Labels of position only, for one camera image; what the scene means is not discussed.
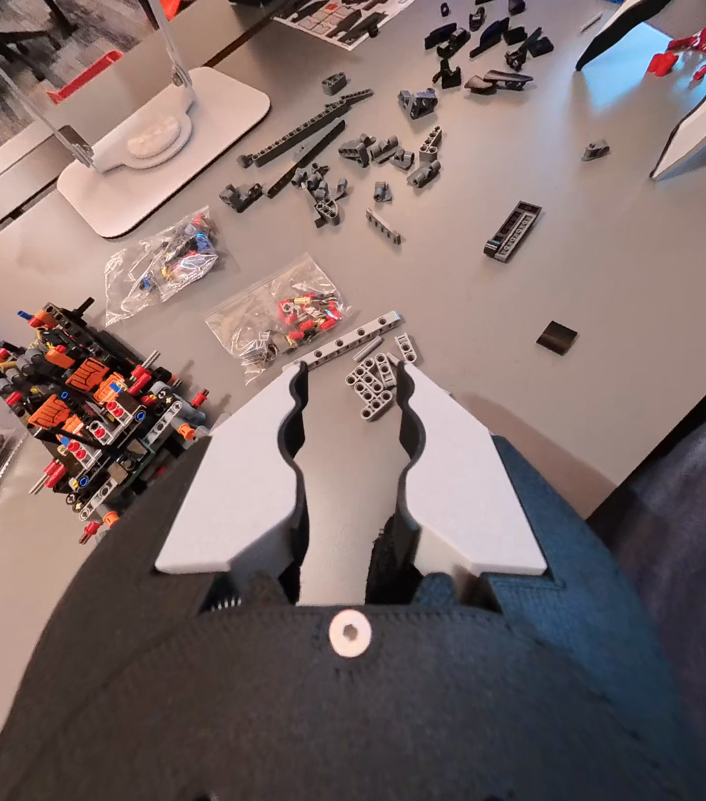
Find long dark grey holed beam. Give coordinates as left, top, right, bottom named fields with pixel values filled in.
left=236, top=86, right=375, bottom=170

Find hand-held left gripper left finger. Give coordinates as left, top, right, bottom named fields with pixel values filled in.
left=154, top=362, right=311, bottom=605

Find black plate assembly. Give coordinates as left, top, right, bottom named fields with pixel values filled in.
left=482, top=199, right=544, bottom=264

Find light grey flat rounded board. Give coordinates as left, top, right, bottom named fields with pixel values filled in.
left=55, top=64, right=272, bottom=240

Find zip bag of multicoloured parts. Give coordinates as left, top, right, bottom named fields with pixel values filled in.
left=103, top=205, right=225, bottom=329

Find light grey holed lego beam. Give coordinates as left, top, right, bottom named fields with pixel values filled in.
left=281, top=308, right=404, bottom=371

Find pile of dark grey pieces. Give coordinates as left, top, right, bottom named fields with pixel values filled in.
left=217, top=71, right=444, bottom=230

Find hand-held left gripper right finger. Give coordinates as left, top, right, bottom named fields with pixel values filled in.
left=366, top=362, right=548, bottom=605

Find scattered red lego pins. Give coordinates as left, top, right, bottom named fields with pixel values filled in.
left=649, top=18, right=706, bottom=82

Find printed white parts sheet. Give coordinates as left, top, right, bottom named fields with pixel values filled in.
left=270, top=0, right=418, bottom=51

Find zip bag of red pins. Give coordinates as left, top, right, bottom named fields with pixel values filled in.
left=203, top=251, right=355, bottom=387

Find lego car chassis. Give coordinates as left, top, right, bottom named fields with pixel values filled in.
left=0, top=298, right=214, bottom=547

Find pile of black lego pieces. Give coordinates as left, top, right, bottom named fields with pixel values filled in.
left=422, top=0, right=555, bottom=96

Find pile of light grey liftarms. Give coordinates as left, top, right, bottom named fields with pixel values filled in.
left=343, top=332, right=421, bottom=426

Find white and wooden book stand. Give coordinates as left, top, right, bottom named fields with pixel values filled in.
left=0, top=0, right=199, bottom=174

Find long dark grey lego plate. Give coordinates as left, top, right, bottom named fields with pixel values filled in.
left=264, top=116, right=348, bottom=201

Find grey studded lego plate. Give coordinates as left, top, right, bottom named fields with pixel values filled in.
left=364, top=207, right=404, bottom=246

